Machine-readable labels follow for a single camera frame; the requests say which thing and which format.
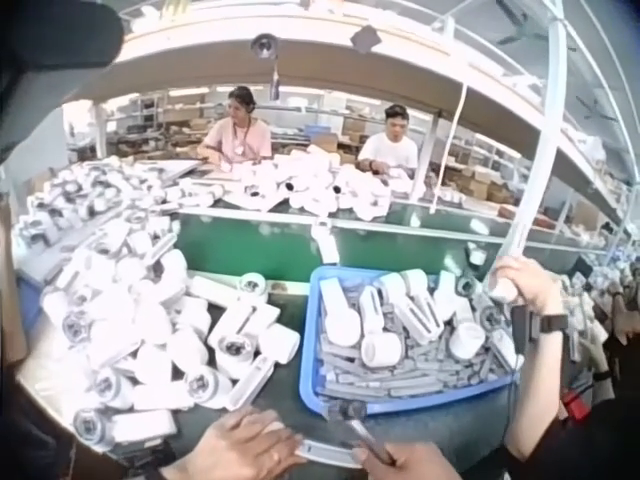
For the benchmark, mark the person's right hand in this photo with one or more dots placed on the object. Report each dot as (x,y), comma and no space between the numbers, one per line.
(410,465)

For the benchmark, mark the person's left hand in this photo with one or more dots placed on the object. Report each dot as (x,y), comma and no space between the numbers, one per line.
(240,445)

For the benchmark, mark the person's left fingers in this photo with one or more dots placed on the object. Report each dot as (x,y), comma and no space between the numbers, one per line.
(277,442)

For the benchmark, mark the person's right fingers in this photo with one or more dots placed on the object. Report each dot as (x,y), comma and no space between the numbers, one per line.
(372,457)

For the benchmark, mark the metal hand tool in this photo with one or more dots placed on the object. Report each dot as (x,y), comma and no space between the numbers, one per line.
(367,440)

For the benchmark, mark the white plastic cover part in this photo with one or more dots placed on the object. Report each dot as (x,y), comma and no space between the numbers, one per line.
(327,452)

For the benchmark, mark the blue plastic tray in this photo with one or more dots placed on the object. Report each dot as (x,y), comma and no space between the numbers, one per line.
(311,395)

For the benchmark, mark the pile of grey strips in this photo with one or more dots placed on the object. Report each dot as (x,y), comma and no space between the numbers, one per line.
(380,376)

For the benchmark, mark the group of white tray devices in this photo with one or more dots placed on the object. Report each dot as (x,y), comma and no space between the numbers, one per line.
(381,346)

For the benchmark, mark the large heap of white devices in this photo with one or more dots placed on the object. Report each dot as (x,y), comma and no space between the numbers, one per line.
(130,320)

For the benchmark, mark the green conveyor belt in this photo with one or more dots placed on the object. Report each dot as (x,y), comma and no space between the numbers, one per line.
(250,245)

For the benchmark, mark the white device part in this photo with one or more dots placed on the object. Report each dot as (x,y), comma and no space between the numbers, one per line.
(477,255)
(327,245)

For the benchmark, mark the red object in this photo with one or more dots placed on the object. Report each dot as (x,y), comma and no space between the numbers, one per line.
(575,406)

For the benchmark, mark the heap of white device shells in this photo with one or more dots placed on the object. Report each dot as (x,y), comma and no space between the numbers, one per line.
(310,185)

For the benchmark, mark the heap of assorted device parts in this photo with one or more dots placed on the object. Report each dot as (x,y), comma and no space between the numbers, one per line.
(585,300)

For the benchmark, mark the white pole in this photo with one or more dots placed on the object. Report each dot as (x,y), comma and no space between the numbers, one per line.
(545,125)

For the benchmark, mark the beige overhead shelf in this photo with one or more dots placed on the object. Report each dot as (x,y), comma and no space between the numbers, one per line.
(200,55)

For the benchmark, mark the ceiling fan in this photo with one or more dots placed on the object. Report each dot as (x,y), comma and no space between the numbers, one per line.
(520,29)
(595,110)

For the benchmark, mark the black hanging tag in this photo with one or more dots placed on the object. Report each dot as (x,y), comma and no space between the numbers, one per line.
(366,39)

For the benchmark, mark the dome security camera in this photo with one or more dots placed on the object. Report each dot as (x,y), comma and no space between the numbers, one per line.
(264,46)

